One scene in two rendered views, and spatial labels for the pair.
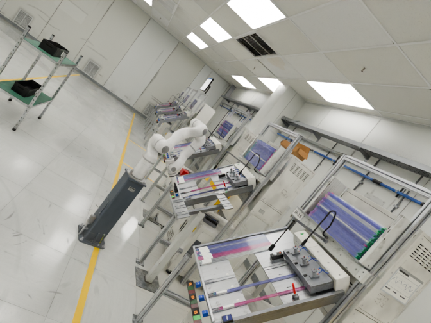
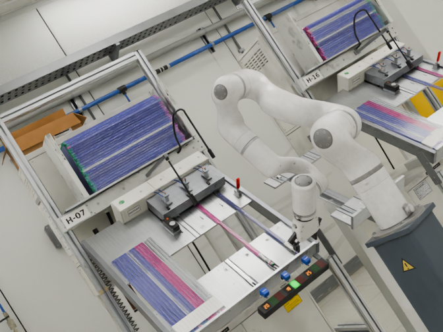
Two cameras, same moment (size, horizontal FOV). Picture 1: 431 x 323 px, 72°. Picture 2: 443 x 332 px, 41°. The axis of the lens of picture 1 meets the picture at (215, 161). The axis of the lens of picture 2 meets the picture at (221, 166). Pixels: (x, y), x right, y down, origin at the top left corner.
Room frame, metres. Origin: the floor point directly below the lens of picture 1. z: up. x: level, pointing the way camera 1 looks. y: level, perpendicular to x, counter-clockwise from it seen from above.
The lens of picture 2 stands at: (3.11, 2.34, 1.09)
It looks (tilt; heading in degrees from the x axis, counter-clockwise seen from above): 2 degrees up; 265
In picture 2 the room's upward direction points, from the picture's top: 33 degrees counter-clockwise
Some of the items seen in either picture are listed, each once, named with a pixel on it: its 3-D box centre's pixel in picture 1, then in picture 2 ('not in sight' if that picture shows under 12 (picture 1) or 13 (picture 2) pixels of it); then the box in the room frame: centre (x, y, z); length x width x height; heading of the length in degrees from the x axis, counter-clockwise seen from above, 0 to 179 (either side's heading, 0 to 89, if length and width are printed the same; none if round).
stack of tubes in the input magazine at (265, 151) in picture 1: (262, 156); (124, 143); (3.18, -0.37, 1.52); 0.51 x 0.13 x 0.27; 20
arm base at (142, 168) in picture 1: (142, 168); (382, 199); (2.55, 0.47, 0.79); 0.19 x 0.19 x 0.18
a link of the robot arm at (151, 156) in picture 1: (154, 147); (343, 147); (2.57, 0.49, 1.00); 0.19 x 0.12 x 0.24; 47
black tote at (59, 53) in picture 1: (55, 49); not in sight; (3.66, 2.43, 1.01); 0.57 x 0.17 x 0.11; 20
